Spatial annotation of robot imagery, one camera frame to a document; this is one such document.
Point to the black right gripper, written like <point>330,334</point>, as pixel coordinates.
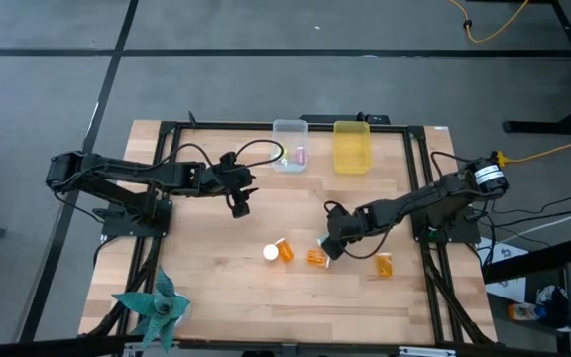
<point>342,223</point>

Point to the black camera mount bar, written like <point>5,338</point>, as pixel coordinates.
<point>379,119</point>

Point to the black metal table frame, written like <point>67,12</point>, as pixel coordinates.
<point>226,126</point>

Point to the teal artificial succulent plant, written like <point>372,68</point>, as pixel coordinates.
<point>159,310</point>

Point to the small pink pill bottle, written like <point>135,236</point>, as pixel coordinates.
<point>301,155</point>

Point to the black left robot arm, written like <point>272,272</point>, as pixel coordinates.
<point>117,171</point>

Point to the black and white shoe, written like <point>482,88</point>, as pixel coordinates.
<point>553,297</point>

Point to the clear plastic bin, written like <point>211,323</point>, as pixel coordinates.
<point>290,134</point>

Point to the small green pill bottle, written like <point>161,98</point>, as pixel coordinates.
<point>286,154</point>

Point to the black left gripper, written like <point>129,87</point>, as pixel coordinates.
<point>231,181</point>

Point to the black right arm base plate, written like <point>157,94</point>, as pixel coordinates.
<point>464,230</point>

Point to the black beam with white label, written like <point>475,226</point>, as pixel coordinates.
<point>67,347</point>

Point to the orange drink bottle blue cap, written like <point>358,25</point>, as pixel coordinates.
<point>526,312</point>

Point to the yellow plastic bin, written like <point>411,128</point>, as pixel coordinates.
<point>352,144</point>

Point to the white printed paper sheet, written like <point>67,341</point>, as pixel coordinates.
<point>506,285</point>

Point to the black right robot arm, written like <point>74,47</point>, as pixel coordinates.
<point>414,203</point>

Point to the small teal pill bottle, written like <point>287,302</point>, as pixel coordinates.
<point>322,242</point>

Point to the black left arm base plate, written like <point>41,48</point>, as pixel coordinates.
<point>132,225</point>

